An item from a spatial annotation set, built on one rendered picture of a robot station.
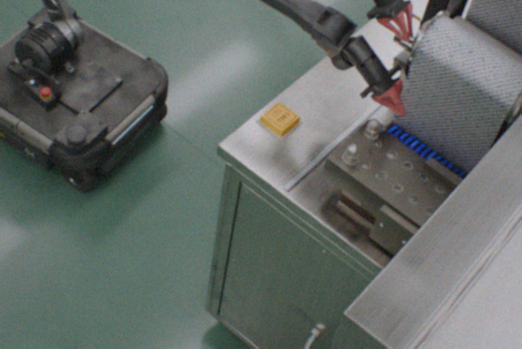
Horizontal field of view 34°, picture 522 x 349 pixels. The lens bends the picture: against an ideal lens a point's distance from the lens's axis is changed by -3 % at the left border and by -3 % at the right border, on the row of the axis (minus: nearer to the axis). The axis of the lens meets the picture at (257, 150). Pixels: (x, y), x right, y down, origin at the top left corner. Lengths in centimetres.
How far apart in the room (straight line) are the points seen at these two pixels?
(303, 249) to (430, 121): 44
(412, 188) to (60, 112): 146
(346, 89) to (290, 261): 46
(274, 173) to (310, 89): 29
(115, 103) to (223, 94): 55
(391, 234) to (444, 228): 83
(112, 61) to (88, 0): 65
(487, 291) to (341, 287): 83
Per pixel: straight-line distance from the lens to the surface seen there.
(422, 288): 102
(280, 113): 211
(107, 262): 291
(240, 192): 213
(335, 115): 217
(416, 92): 192
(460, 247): 107
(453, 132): 193
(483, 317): 129
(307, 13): 193
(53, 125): 296
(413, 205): 188
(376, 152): 195
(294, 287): 224
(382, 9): 185
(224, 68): 348
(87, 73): 308
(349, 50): 194
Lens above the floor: 250
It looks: 51 degrees down
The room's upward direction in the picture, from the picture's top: 11 degrees clockwise
